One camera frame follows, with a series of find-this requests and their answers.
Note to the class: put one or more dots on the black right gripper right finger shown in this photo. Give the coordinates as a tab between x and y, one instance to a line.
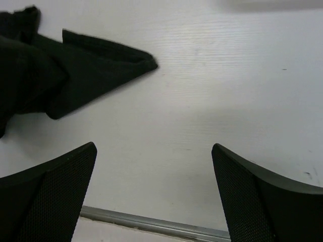
261	205

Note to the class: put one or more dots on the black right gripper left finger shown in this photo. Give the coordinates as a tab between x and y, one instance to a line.
43	203

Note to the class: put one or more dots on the black trousers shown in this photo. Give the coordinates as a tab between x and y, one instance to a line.
39	74

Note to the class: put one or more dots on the aluminium table edge rail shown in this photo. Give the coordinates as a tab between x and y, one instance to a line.
164	227

